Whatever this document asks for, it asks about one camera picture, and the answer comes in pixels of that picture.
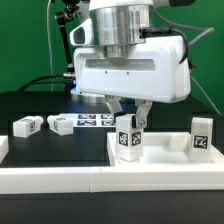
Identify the white U-shaped fence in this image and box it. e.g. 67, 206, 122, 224
0, 134, 224, 195

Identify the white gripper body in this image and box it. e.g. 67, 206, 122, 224
74, 36, 191, 103

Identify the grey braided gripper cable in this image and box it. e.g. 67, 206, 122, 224
141, 6, 216, 68

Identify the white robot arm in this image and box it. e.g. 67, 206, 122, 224
70, 0, 196, 129

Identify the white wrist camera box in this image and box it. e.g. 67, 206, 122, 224
70, 18, 93, 46

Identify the white marker sheet with tags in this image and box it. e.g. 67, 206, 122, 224
61, 113, 115, 127

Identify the black cable bundle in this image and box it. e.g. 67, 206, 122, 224
17, 73, 77, 93

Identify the thin white cable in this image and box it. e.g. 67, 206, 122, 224
45, 0, 56, 92

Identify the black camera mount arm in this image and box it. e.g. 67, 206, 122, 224
55, 0, 90, 75

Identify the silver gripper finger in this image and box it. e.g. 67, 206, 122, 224
132, 99, 152, 129
105, 95, 124, 121

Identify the white square table top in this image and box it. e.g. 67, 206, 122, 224
107, 132, 224, 166

